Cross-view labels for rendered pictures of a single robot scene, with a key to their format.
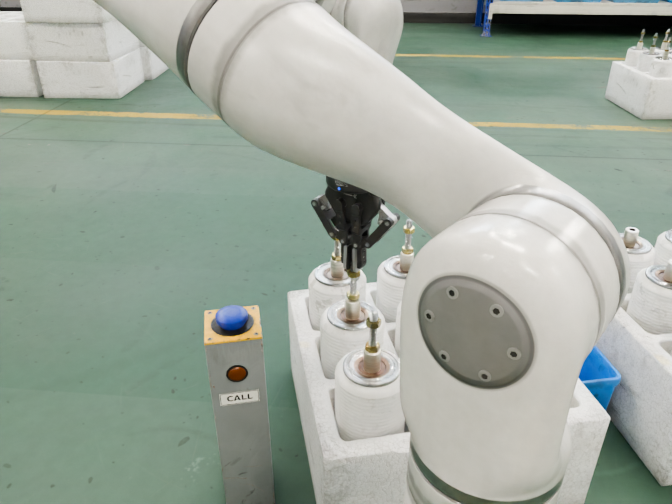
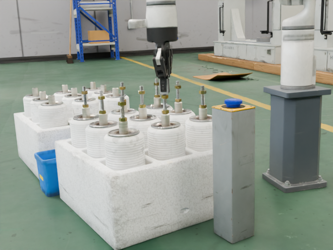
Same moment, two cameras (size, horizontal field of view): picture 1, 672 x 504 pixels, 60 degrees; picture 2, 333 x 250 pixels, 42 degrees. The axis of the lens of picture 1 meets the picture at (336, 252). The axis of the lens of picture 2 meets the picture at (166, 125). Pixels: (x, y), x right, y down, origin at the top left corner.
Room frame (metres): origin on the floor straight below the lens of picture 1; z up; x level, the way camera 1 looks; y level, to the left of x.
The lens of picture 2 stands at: (1.07, 0.97, 0.50)
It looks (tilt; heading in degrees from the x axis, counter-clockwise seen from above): 13 degrees down; 249
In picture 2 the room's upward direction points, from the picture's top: 2 degrees counter-clockwise
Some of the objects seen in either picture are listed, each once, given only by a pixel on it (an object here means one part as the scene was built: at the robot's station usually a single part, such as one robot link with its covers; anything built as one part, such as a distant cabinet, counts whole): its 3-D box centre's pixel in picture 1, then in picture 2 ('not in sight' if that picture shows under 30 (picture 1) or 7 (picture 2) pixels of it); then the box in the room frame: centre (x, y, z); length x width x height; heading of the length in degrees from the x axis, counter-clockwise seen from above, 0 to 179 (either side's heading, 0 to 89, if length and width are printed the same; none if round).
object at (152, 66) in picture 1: (128, 57); not in sight; (3.55, 1.23, 0.09); 0.39 x 0.39 x 0.18; 88
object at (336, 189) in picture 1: (354, 188); (162, 44); (0.70, -0.02, 0.45); 0.08 x 0.08 x 0.09
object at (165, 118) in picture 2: (352, 308); (165, 120); (0.70, -0.02, 0.26); 0.02 x 0.02 x 0.03
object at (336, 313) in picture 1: (352, 315); (165, 125); (0.70, -0.02, 0.25); 0.08 x 0.08 x 0.01
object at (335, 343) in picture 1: (351, 363); (167, 159); (0.70, -0.02, 0.16); 0.10 x 0.10 x 0.18
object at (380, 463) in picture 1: (421, 388); (145, 173); (0.72, -0.14, 0.09); 0.39 x 0.39 x 0.18; 11
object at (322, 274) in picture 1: (337, 274); (123, 133); (0.82, 0.00, 0.25); 0.08 x 0.08 x 0.01
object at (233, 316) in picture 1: (232, 319); (233, 103); (0.59, 0.13, 0.32); 0.04 x 0.04 x 0.02
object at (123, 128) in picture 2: (337, 267); (123, 127); (0.82, 0.00, 0.26); 0.02 x 0.02 x 0.03
